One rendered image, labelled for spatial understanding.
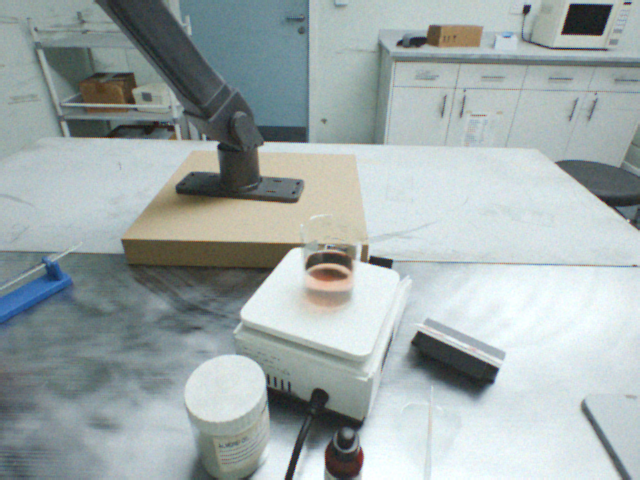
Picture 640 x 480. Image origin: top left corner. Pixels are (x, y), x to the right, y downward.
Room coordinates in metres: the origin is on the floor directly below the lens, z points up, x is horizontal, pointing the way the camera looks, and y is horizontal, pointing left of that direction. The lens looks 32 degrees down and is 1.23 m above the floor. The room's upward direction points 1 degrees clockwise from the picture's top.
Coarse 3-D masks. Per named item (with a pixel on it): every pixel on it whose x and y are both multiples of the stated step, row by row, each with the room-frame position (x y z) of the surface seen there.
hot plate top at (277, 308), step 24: (288, 264) 0.33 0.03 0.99; (360, 264) 0.33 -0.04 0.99; (264, 288) 0.29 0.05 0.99; (288, 288) 0.29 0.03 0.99; (360, 288) 0.29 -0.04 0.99; (384, 288) 0.30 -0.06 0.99; (240, 312) 0.26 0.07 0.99; (264, 312) 0.26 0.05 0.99; (288, 312) 0.26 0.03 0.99; (312, 312) 0.26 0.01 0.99; (336, 312) 0.26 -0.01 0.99; (360, 312) 0.26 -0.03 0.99; (384, 312) 0.26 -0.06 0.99; (288, 336) 0.23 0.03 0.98; (312, 336) 0.23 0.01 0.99; (336, 336) 0.23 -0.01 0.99; (360, 336) 0.23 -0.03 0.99; (360, 360) 0.21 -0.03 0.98
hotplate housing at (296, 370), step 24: (408, 288) 0.36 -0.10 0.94; (240, 336) 0.25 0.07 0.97; (264, 336) 0.25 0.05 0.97; (384, 336) 0.26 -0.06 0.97; (264, 360) 0.24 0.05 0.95; (288, 360) 0.23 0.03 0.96; (312, 360) 0.23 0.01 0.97; (336, 360) 0.22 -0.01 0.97; (384, 360) 0.25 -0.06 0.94; (288, 384) 0.23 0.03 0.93; (312, 384) 0.22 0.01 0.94; (336, 384) 0.22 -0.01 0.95; (360, 384) 0.21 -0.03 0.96; (312, 408) 0.20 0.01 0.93; (336, 408) 0.22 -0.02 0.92; (360, 408) 0.21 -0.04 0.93
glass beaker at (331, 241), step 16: (304, 224) 0.30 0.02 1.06; (320, 224) 0.31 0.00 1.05; (336, 224) 0.31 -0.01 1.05; (352, 224) 0.30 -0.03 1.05; (304, 240) 0.27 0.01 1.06; (320, 240) 0.31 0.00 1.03; (336, 240) 0.31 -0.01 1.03; (352, 240) 0.30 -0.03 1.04; (304, 256) 0.27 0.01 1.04; (320, 256) 0.26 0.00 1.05; (336, 256) 0.26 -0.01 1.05; (352, 256) 0.27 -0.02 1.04; (304, 272) 0.27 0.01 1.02; (320, 272) 0.26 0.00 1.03; (336, 272) 0.26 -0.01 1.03; (352, 272) 0.27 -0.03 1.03; (304, 288) 0.27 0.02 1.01; (320, 288) 0.26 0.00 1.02; (336, 288) 0.26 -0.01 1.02; (352, 288) 0.27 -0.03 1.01; (320, 304) 0.26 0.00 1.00; (336, 304) 0.26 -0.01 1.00
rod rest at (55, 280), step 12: (48, 264) 0.40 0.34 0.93; (48, 276) 0.40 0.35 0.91; (60, 276) 0.39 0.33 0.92; (24, 288) 0.37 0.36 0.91; (36, 288) 0.37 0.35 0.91; (48, 288) 0.37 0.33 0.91; (60, 288) 0.38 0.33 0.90; (0, 300) 0.35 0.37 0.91; (12, 300) 0.35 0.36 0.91; (24, 300) 0.35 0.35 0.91; (36, 300) 0.36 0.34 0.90; (0, 312) 0.33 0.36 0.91; (12, 312) 0.34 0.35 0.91
